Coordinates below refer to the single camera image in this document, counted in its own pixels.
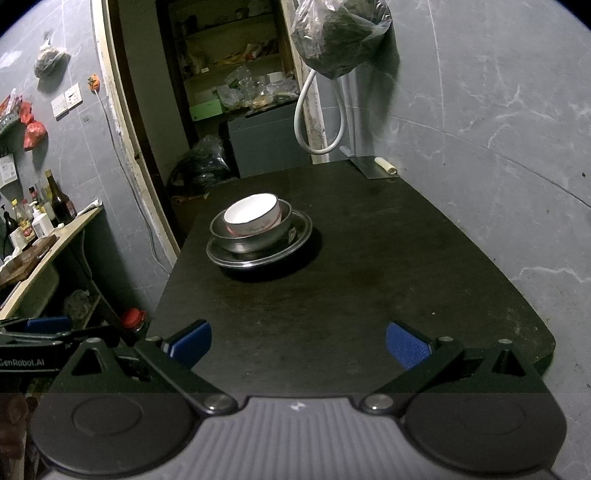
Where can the cream rolled sheet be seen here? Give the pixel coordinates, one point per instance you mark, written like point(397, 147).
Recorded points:
point(387, 165)

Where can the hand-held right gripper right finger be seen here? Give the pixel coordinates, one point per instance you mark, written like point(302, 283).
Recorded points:
point(408, 348)

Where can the hanging bag of dark greens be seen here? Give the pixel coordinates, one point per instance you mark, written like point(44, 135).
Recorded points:
point(341, 32)

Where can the white table leg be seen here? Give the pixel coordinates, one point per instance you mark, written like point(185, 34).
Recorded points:
point(316, 115)

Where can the dark glass bottle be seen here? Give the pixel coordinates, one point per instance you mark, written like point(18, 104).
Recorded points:
point(62, 203)

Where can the steel plate with sticker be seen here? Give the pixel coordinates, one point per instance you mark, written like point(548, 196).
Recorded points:
point(302, 233)

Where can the white plastic bottle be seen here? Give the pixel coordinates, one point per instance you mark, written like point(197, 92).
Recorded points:
point(42, 226)

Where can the orange wall plug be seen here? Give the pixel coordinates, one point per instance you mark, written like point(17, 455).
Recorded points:
point(93, 83)

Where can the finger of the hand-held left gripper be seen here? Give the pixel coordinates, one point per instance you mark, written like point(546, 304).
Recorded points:
point(48, 323)
point(92, 334)

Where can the white ceramic bowl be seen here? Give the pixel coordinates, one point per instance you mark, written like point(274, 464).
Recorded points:
point(251, 210)

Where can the wall calendar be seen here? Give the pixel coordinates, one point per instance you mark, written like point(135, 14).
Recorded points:
point(7, 170)

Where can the jar with red lid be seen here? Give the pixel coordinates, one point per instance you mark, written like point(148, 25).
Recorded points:
point(134, 319)

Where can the wooden cutting board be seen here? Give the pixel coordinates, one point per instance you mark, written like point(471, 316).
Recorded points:
point(27, 258)

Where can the red plastic bags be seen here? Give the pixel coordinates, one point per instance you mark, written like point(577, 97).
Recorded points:
point(33, 131)

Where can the green box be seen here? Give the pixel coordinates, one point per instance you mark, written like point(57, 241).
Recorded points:
point(207, 110)

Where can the grey hanging bag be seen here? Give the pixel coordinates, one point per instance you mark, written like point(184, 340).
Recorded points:
point(50, 60)

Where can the cream door frame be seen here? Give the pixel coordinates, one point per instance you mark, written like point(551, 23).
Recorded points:
point(129, 138)

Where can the wooden counter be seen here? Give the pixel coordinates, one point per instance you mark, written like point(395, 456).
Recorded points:
point(69, 230)

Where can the grey cabinet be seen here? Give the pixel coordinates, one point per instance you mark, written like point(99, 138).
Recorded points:
point(268, 143)

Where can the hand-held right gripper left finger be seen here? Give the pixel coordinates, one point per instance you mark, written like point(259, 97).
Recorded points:
point(189, 344)

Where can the small steel bowl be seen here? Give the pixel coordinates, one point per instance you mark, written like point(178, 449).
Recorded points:
point(281, 230)

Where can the wooden shelf unit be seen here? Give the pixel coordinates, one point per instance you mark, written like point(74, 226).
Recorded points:
point(178, 55)

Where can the clear bottle with yellow label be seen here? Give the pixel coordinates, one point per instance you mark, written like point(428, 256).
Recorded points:
point(21, 228)

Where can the white wall switch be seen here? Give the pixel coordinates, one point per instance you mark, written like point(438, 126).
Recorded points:
point(67, 101)

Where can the pile of plastic packets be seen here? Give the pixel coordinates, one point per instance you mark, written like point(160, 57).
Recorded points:
point(258, 90)

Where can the white tube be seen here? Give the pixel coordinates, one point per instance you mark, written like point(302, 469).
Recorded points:
point(90, 207)

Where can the black plastic bag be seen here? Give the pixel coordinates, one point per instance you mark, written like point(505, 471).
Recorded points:
point(203, 166)

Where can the grey wall pipe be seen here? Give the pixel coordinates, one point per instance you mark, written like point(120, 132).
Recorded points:
point(351, 120)

